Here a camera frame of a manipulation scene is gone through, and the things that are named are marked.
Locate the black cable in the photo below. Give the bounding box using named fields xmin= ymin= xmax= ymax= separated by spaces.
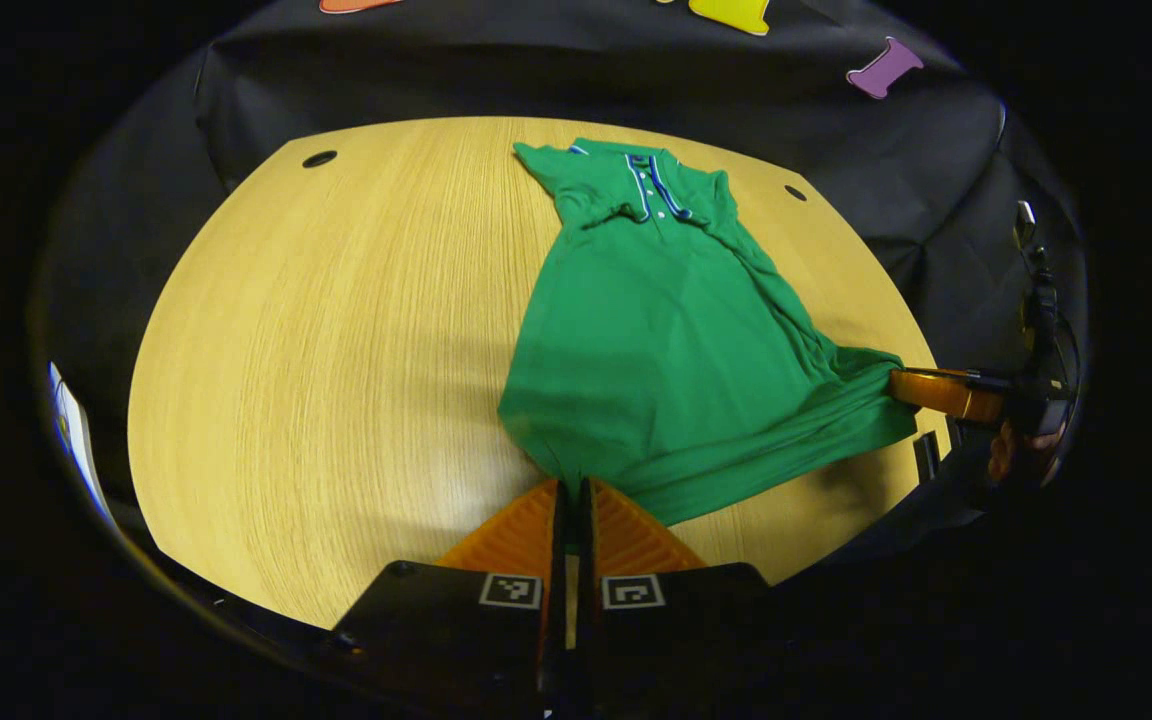
xmin=1014 ymin=200 xmax=1082 ymax=386

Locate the green T-shirt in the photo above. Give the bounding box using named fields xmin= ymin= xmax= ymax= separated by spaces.
xmin=496 ymin=138 xmax=922 ymax=529

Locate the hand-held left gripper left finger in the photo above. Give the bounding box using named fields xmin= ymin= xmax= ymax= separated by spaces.
xmin=321 ymin=478 xmax=567 ymax=720

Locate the black backdrop cloth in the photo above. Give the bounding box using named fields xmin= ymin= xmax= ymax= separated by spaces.
xmin=31 ymin=0 xmax=1092 ymax=561

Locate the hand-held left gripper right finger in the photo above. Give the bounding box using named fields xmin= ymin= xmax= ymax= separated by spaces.
xmin=576 ymin=476 xmax=787 ymax=720

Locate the bright white panel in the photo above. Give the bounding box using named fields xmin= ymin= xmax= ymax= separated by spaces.
xmin=46 ymin=360 xmax=119 ymax=526

